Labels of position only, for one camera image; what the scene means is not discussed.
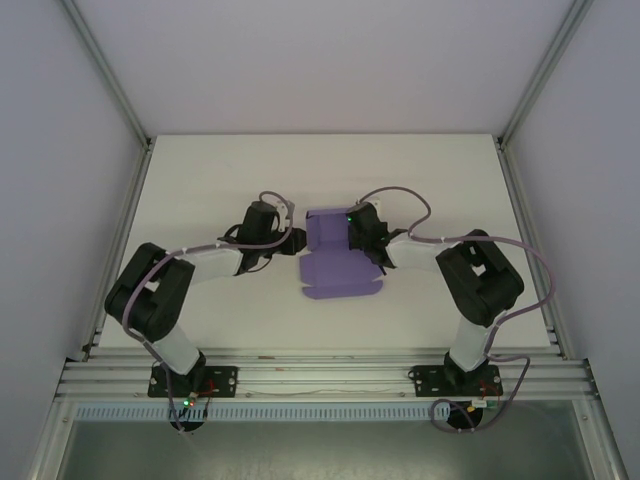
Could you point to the aluminium table side rail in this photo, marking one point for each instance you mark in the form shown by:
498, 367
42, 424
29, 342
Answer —
530, 235
120, 235

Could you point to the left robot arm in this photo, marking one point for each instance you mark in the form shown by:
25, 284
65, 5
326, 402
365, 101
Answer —
150, 295

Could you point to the grey metal panel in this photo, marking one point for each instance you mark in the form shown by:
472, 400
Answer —
320, 450

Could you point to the aluminium frame post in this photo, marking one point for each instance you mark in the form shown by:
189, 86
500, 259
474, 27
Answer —
542, 70
107, 65

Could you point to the small circuit board with LEDs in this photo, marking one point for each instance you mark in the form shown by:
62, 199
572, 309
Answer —
189, 401

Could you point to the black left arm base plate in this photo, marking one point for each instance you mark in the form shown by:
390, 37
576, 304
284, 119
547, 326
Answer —
225, 382

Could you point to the aluminium mounting rail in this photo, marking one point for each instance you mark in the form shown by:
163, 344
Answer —
320, 380

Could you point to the small connector board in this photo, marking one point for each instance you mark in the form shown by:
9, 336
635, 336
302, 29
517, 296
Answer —
481, 403

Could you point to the aluminium frame leg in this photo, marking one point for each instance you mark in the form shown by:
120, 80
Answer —
50, 440
597, 440

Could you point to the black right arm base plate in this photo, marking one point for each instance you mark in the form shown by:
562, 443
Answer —
425, 382

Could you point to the purple paper box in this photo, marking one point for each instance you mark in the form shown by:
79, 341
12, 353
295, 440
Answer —
325, 270

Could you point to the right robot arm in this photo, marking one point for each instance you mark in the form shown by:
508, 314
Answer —
480, 285

